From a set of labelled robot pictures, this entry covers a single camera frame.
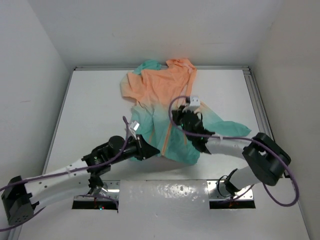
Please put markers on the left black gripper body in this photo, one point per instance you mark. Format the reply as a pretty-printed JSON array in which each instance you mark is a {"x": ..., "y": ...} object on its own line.
[{"x": 130, "y": 148}]

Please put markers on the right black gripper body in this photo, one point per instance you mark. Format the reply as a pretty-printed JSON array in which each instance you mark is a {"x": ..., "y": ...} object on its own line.
[{"x": 190, "y": 137}]

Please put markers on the orange and teal jacket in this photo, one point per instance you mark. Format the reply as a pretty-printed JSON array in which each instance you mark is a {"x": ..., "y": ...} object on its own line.
[{"x": 153, "y": 90}]

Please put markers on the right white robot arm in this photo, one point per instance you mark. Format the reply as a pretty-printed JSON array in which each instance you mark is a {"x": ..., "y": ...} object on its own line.
[{"x": 266, "y": 161}]

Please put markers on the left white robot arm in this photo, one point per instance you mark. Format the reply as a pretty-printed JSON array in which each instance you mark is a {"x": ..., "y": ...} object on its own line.
[{"x": 22, "y": 198}]

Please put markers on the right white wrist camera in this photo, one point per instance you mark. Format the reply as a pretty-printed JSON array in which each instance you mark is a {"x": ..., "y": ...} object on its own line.
[{"x": 192, "y": 103}]

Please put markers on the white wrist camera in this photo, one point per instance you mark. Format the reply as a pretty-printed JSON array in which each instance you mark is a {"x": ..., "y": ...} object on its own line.
[
  {"x": 192, "y": 103},
  {"x": 133, "y": 126}
]

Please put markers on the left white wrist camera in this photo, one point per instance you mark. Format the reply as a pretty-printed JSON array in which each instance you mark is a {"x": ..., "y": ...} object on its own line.
[{"x": 133, "y": 126}]

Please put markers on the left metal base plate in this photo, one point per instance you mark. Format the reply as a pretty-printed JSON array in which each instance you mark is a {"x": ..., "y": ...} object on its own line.
[{"x": 100, "y": 198}]

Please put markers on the metal base plate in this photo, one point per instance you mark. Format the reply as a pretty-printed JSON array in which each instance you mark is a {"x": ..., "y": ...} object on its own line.
[
  {"x": 243, "y": 199},
  {"x": 100, "y": 198}
]

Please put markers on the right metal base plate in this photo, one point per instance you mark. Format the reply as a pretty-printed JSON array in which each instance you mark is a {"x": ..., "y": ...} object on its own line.
[{"x": 243, "y": 199}]

